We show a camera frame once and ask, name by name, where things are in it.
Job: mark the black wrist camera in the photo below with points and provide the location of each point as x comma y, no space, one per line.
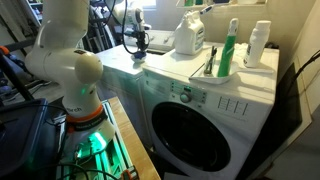
129,33

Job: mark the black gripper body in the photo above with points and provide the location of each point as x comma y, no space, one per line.
141,30

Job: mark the background storage shelf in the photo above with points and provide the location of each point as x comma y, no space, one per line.
33,10

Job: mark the round dark washer door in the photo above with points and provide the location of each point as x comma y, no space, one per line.
190,136

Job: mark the grey washer dial knob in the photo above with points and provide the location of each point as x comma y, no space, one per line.
185,97

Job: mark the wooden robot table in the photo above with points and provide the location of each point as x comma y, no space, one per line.
133,140

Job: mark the black box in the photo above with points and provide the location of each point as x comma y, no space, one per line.
20,133

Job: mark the white front-load washing machine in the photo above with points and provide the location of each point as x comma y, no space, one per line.
233,110

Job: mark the white plastic tray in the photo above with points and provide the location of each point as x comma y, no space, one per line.
206,78

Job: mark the dark metal scissors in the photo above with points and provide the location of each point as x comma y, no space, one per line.
210,63

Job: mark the large white detergent jug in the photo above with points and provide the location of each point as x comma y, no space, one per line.
188,36

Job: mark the black metal rack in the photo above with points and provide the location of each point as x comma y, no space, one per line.
100,33

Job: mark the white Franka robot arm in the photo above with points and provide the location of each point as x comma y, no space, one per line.
63,66

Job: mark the black pole with orange clamp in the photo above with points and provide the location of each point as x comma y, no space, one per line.
13,76

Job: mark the blue and white pen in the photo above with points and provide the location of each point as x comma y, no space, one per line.
206,9

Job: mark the white top-load laundry machine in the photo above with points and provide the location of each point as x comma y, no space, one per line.
120,76

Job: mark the tall white plastic bottle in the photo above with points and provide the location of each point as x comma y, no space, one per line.
255,46

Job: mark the green spray bottle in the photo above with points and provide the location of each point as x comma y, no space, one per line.
226,53

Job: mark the white crumpled cloth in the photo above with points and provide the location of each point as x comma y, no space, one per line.
241,49

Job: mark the orange table clamp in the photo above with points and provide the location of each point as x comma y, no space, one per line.
129,175

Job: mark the green-lit aluminium base frame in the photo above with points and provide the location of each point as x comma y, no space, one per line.
110,160

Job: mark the white bowl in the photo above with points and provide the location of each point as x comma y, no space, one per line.
138,60

